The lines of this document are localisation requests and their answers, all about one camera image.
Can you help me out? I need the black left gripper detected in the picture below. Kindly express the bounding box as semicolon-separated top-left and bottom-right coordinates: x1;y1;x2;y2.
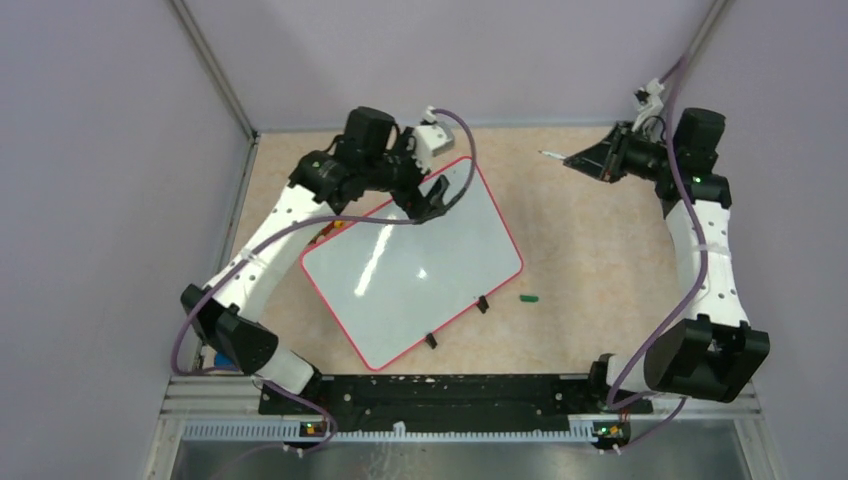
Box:
365;128;450;224

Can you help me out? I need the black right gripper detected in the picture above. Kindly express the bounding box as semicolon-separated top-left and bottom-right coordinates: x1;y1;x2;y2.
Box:
563;121;676;185

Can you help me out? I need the pink framed whiteboard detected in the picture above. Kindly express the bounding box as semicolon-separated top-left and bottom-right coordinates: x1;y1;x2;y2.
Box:
300;157;524;372

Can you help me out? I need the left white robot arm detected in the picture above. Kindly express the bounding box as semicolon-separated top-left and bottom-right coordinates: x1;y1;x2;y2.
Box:
181;106;455;414

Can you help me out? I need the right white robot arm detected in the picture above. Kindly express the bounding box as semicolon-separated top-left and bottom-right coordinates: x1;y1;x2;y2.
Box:
563;108;770;412

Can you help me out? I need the red yellow toy brick car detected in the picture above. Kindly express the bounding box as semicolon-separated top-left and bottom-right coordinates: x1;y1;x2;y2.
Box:
318;220;347;237

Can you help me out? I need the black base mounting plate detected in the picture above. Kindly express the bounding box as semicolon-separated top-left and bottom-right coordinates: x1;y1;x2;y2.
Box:
258;374;654;435

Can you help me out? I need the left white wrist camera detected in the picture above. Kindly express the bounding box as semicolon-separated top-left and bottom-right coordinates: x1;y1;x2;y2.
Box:
412;106;455;169

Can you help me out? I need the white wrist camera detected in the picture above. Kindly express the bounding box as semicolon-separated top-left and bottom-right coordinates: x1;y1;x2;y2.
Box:
412;106;455;169
631;78;665;132

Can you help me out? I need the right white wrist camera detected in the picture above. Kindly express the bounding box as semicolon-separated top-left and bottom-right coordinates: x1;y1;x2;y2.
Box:
631;78;665;132

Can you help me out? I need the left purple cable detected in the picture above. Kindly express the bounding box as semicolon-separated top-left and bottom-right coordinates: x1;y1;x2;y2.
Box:
170;107;478;458

